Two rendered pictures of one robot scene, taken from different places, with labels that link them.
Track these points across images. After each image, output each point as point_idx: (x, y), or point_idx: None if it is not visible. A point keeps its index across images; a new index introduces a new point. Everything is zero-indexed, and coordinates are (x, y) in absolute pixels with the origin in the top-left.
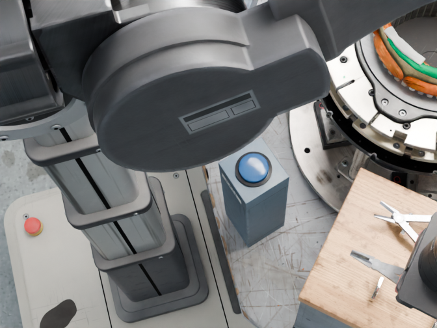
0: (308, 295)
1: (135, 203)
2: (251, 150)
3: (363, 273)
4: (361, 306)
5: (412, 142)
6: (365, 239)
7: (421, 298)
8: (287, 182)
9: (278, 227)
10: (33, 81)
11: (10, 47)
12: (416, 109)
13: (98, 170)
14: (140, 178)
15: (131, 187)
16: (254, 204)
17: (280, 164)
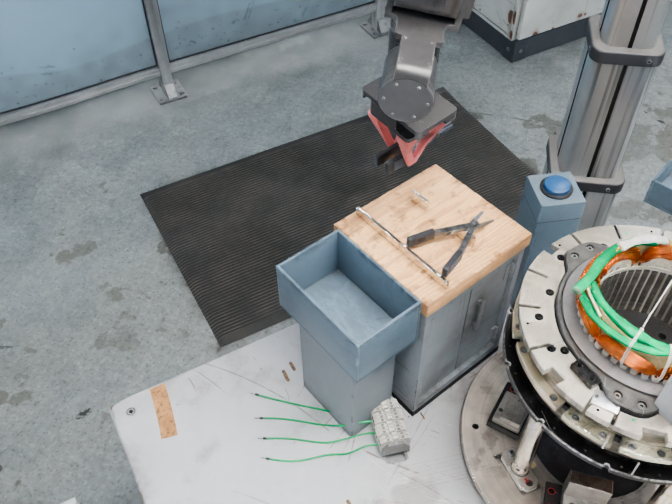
0: (433, 168)
1: (557, 170)
2: (574, 192)
3: (436, 203)
4: (411, 193)
5: (542, 255)
6: (464, 213)
7: None
8: (538, 215)
9: (511, 300)
10: None
11: None
12: (575, 265)
13: (580, 85)
14: (578, 178)
15: (568, 147)
16: (526, 194)
17: (555, 205)
